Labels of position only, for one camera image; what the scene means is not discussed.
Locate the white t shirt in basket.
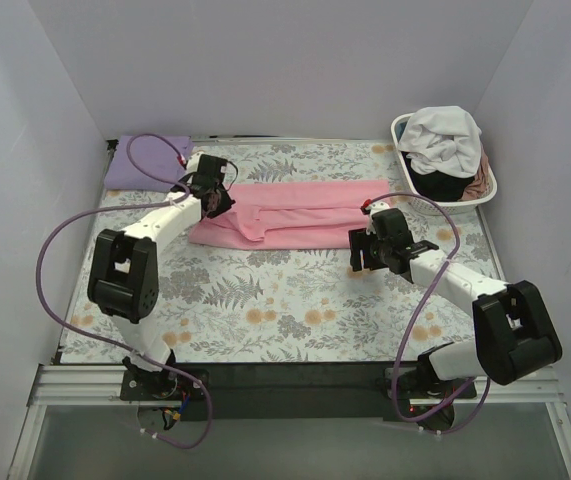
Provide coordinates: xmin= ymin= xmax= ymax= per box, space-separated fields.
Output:
xmin=398 ymin=106 xmax=482 ymax=179

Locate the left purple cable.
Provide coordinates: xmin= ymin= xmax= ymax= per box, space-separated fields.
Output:
xmin=34 ymin=133 xmax=214 ymax=450

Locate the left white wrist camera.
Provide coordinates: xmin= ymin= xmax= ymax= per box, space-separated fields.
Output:
xmin=178 ymin=151 xmax=204 ymax=174

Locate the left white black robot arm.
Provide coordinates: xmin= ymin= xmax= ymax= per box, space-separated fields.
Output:
xmin=87 ymin=153 xmax=238 ymax=396

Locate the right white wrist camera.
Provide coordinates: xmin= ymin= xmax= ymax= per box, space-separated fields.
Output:
xmin=360 ymin=199 xmax=392 ymax=216

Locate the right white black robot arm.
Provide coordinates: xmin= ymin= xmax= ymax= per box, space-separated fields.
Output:
xmin=349 ymin=202 xmax=563 ymax=393

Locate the black garment in basket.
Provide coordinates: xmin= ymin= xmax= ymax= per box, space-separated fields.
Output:
xmin=402 ymin=152 xmax=474 ymax=202

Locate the purple cable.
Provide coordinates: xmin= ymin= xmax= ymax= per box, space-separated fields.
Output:
xmin=34 ymin=133 xmax=214 ymax=450
xmin=364 ymin=192 xmax=491 ymax=436

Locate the pink t shirt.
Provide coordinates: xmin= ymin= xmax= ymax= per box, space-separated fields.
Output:
xmin=188 ymin=179 xmax=389 ymax=250

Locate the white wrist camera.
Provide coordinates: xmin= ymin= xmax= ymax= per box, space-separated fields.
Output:
xmin=178 ymin=151 xmax=204 ymax=174
xmin=360 ymin=199 xmax=392 ymax=216

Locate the folded purple t shirt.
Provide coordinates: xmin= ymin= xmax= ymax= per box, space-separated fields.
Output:
xmin=103 ymin=136 xmax=194 ymax=192

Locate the floral table cloth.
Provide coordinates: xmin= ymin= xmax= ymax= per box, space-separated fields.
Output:
xmin=59 ymin=142 xmax=504 ymax=364

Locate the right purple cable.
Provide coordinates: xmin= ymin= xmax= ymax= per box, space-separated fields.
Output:
xmin=364 ymin=192 xmax=491 ymax=436

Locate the aluminium frame rail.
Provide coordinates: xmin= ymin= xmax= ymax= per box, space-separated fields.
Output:
xmin=9 ymin=365 xmax=571 ymax=479

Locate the brown garment in basket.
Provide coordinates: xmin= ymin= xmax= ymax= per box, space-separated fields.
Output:
xmin=461 ymin=151 xmax=490 ymax=201

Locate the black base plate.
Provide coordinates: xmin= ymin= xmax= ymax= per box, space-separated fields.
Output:
xmin=120 ymin=362 xmax=464 ymax=422

